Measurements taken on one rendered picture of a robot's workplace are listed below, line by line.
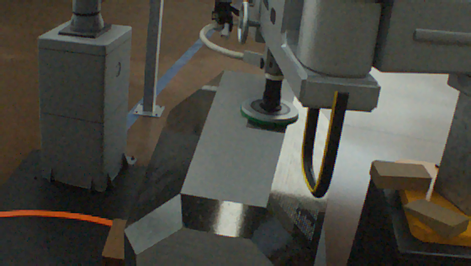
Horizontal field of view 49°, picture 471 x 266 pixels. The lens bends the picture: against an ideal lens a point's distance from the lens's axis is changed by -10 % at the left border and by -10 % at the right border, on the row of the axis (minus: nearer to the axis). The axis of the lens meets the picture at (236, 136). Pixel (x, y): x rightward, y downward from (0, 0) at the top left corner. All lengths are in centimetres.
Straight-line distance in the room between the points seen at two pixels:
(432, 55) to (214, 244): 77
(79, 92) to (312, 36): 179
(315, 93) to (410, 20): 30
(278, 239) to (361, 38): 61
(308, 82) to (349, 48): 13
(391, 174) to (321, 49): 68
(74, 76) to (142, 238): 142
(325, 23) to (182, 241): 70
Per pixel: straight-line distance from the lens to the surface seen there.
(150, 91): 401
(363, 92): 131
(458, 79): 174
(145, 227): 162
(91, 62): 280
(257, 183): 164
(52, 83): 294
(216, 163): 172
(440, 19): 141
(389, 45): 134
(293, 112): 210
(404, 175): 185
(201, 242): 153
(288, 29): 152
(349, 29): 126
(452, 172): 185
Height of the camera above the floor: 164
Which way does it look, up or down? 25 degrees down
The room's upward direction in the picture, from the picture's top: 7 degrees clockwise
